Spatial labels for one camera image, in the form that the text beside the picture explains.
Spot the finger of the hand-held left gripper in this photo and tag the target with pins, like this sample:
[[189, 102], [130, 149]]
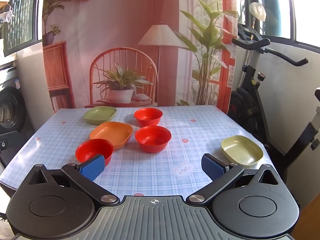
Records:
[[11, 140]]

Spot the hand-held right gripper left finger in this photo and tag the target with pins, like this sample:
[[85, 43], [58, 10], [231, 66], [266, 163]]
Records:
[[92, 167]]

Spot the window with dark frame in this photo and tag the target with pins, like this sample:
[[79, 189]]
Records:
[[20, 12], [287, 7]]

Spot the black exercise bike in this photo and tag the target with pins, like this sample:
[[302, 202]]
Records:
[[252, 110]]

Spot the printed room backdrop cloth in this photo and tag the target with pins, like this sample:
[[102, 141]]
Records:
[[125, 30]]

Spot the white plastic bag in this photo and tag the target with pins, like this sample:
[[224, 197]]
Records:
[[257, 10]]

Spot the green plate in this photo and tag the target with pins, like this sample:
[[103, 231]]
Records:
[[100, 115]]

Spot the washing machine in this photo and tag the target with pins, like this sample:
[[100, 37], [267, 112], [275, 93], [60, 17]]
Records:
[[12, 105]]

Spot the red bowl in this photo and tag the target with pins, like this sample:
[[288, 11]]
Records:
[[92, 150], [153, 138], [148, 117]]

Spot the blue plaid tablecloth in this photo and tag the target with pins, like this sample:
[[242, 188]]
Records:
[[150, 170]]

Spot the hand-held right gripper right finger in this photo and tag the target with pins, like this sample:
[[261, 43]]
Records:
[[212, 168]]

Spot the orange plate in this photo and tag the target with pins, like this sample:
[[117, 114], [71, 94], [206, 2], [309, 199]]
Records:
[[112, 133]]

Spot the yellow-green plate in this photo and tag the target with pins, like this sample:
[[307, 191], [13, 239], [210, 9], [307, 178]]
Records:
[[242, 152]]

